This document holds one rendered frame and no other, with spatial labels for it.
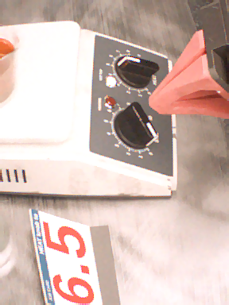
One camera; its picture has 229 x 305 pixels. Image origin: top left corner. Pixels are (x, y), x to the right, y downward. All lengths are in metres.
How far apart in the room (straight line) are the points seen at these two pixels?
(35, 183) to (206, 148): 0.15
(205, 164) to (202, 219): 0.05
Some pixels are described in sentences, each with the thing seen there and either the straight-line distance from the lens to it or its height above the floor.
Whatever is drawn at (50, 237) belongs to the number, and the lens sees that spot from 0.79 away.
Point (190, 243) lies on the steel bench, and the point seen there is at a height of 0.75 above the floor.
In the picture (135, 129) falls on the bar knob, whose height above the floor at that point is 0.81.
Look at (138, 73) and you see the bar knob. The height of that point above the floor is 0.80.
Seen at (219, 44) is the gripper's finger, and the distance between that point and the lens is 0.67.
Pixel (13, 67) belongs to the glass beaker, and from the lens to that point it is 0.76.
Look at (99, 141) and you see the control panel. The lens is 0.79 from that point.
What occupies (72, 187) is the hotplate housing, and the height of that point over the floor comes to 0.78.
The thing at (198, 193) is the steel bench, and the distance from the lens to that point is 0.85.
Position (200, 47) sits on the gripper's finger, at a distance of 0.68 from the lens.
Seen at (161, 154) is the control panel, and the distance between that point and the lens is 0.82.
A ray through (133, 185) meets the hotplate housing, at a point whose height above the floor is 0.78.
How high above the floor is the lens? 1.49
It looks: 59 degrees down
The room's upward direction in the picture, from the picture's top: straight up
